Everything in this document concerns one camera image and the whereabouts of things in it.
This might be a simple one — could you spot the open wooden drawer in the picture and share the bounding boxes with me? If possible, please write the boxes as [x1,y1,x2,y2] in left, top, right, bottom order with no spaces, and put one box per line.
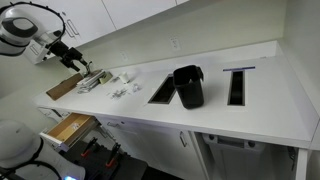
[40,113,99,152]

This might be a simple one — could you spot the purple tape strip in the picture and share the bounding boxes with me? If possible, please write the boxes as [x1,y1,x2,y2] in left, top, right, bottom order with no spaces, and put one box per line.
[223,66,256,72]

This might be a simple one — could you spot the white paper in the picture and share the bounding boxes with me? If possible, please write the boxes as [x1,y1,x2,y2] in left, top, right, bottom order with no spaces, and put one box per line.
[70,123,80,130]

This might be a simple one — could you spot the brown cardboard box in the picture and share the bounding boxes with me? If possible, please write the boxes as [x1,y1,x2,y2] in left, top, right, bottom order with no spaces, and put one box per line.
[46,73,83,100]

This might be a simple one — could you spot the counter trash opening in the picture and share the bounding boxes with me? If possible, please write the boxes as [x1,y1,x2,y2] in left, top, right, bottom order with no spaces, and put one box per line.
[228,71,245,106]
[149,74,176,104]

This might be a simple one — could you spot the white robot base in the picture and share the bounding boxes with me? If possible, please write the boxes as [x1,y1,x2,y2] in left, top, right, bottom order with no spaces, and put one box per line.
[0,120,86,180]

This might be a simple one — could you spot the white lower cabinets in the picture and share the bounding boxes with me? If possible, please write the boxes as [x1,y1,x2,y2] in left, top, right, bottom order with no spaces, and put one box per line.
[39,107,209,180]

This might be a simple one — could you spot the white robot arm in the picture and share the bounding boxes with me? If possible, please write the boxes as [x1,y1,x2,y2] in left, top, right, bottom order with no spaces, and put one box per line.
[0,1,90,72]

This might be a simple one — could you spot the left counter trash opening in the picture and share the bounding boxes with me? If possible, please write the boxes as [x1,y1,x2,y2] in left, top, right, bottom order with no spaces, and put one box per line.
[149,74,176,104]

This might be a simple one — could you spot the left red-handled clamp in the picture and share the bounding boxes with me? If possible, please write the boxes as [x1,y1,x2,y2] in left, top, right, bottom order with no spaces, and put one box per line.
[81,137,98,157]

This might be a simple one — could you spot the right red-handled clamp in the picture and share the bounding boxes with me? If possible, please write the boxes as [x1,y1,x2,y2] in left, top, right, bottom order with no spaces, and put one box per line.
[105,143,121,168]

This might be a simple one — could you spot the wall power outlet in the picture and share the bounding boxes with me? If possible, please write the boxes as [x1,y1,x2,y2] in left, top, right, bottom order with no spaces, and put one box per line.
[169,37,181,51]

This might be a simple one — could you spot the black robot cart top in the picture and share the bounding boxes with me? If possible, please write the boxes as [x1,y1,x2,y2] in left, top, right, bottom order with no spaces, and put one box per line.
[62,138,147,180]

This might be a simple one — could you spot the right counter trash opening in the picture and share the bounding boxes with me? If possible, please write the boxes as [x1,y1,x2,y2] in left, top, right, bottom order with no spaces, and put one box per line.
[228,71,245,106]

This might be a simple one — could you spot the white upper cabinets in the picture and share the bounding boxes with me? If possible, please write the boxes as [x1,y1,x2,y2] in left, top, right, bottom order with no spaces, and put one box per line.
[23,0,190,65]

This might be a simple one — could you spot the scattered small metal parts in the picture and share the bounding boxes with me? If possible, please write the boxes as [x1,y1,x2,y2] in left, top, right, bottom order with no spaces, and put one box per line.
[108,83,142,100]

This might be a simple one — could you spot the small white cup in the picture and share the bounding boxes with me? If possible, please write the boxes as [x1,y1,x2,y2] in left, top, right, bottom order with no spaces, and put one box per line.
[119,72,130,84]

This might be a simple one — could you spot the black plastic bin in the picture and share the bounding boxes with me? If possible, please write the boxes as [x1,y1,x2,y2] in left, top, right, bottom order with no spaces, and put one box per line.
[173,65,204,109]

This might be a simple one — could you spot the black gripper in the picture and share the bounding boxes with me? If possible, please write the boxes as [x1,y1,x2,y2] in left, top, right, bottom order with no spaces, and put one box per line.
[49,41,92,74]

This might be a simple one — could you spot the red-handled clamp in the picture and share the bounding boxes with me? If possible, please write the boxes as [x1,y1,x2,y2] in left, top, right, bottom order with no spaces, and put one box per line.
[81,137,98,157]
[105,143,121,168]

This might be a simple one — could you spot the white cabinets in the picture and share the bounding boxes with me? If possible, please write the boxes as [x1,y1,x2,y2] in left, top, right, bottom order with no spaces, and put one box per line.
[23,0,190,65]
[39,107,209,180]

